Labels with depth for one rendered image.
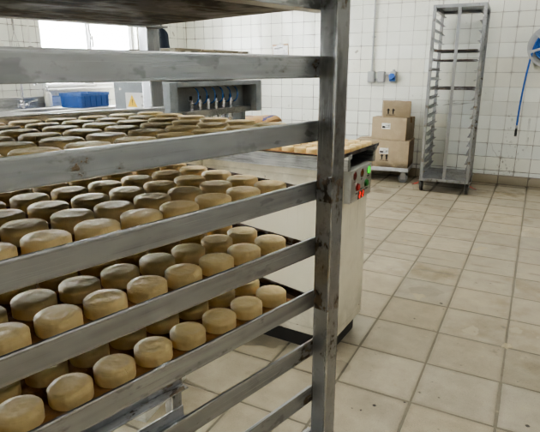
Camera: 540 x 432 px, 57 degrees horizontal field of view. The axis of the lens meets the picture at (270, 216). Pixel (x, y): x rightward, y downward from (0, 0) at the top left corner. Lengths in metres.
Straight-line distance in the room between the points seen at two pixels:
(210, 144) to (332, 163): 0.21
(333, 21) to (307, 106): 5.84
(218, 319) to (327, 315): 0.18
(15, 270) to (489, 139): 5.76
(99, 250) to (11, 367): 0.13
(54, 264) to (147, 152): 0.15
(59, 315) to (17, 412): 0.11
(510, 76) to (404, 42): 1.20
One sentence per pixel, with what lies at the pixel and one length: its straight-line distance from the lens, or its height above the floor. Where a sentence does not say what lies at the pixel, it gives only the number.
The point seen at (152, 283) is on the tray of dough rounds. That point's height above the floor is 0.97.
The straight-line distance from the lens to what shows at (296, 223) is 2.12.
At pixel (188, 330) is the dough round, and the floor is 0.88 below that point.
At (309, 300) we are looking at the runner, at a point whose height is 0.87.
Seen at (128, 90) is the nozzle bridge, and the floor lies 1.14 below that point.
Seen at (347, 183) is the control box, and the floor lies 0.79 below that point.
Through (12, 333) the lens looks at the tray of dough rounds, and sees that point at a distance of 0.58.
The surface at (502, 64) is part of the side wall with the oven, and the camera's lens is 6.00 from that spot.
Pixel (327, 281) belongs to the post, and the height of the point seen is 0.91.
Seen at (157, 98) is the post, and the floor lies 1.17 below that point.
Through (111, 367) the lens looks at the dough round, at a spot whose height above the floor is 0.88.
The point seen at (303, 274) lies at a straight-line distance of 2.19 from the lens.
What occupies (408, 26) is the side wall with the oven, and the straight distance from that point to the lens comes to 6.17.
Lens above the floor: 1.23
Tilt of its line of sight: 16 degrees down
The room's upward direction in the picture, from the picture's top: straight up
